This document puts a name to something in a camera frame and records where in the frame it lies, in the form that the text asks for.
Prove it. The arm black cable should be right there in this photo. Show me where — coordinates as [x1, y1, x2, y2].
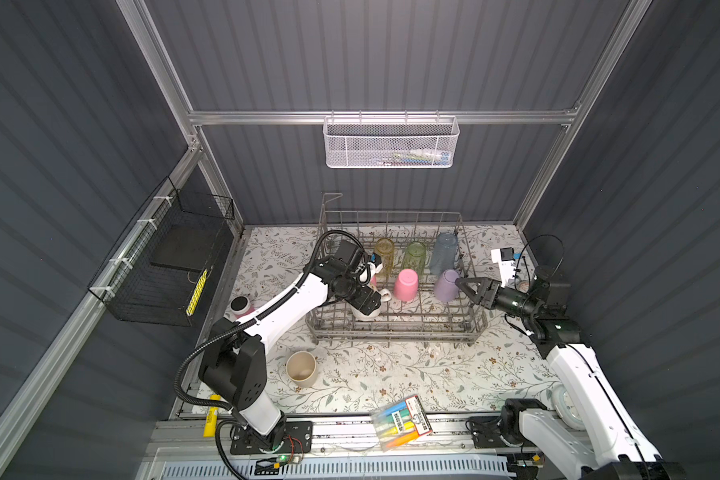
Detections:
[515, 233, 566, 283]
[173, 229, 367, 480]

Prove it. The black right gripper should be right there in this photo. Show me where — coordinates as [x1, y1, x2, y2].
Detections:
[455, 277, 538, 322]

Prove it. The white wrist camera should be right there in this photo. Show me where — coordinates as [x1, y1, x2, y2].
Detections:
[367, 253, 384, 276]
[491, 247, 518, 287]

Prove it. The yellow glass tumbler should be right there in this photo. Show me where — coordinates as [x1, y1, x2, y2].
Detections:
[374, 237, 395, 276]

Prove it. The purple cup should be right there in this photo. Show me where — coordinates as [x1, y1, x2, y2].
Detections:
[433, 269, 460, 303]

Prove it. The white mug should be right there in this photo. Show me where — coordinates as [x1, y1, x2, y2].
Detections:
[351, 285, 392, 321]

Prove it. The yellow highlighter in basket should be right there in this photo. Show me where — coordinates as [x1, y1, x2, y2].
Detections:
[185, 269, 209, 317]

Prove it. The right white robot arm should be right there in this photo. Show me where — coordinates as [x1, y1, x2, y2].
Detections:
[456, 270, 687, 479]

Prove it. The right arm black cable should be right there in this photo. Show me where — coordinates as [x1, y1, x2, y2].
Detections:
[515, 233, 566, 283]

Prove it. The grey wire dish rack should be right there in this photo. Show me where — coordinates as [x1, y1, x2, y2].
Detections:
[306, 193, 488, 345]

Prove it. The white mesh wall basket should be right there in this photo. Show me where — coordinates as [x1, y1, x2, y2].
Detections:
[322, 115, 460, 169]

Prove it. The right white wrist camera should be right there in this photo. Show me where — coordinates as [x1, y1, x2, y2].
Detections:
[491, 247, 518, 287]

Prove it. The beige cup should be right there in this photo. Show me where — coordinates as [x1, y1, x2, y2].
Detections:
[286, 351, 317, 388]

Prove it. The pink tape roll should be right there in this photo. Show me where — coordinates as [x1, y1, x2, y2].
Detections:
[229, 295, 255, 318]

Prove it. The white round clock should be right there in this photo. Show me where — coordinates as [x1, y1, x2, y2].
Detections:
[551, 384, 585, 431]

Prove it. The yellow marker on rail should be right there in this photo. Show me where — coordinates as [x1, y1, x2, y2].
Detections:
[203, 407, 219, 438]

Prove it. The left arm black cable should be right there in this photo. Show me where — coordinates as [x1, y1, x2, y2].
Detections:
[173, 229, 367, 480]

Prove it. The highlighter marker pack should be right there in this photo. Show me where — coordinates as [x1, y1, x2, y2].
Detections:
[371, 394, 434, 451]

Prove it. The green glass tumbler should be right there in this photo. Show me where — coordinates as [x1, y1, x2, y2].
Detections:
[402, 241, 427, 275]

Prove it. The blue plastic tumbler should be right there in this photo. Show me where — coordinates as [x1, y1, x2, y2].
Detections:
[429, 232, 459, 276]

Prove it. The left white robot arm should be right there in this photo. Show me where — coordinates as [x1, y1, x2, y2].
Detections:
[198, 232, 384, 438]

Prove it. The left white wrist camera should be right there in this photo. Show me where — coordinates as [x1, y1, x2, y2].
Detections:
[367, 253, 384, 276]

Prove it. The black wire wall basket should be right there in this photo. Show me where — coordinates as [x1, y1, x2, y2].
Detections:
[88, 181, 240, 327]

